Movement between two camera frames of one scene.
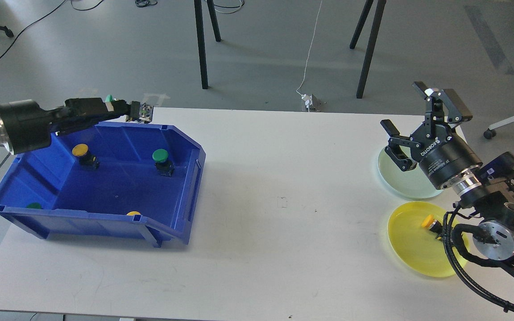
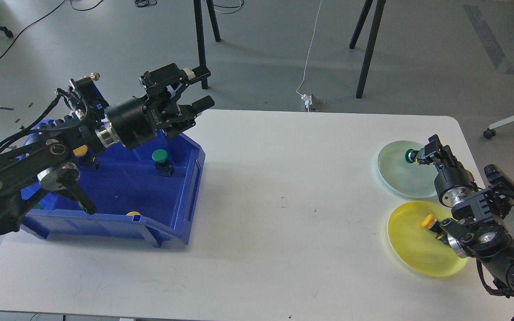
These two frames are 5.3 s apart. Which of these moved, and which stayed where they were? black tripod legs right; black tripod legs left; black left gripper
Moved: black left gripper
Stayed: black tripod legs left; black tripod legs right
